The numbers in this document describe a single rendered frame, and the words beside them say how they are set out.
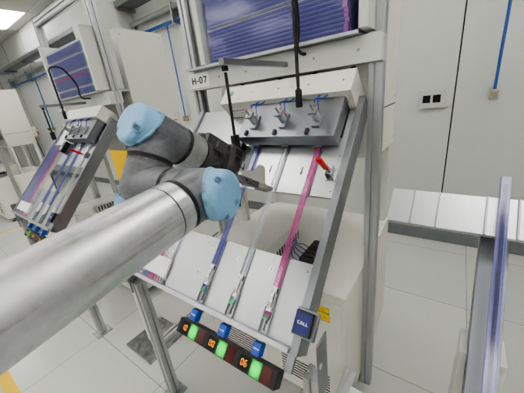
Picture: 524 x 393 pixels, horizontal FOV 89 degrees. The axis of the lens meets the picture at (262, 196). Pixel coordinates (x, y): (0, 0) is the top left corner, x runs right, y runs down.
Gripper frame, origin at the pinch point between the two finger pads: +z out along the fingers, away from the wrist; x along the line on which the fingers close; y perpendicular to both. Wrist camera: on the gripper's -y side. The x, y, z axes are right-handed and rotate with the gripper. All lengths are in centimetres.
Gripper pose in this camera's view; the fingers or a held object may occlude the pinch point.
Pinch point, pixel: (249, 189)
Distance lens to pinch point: 71.7
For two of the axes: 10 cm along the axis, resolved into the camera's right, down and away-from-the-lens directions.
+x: -8.2, -1.1, 5.7
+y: 2.3, -9.6, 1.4
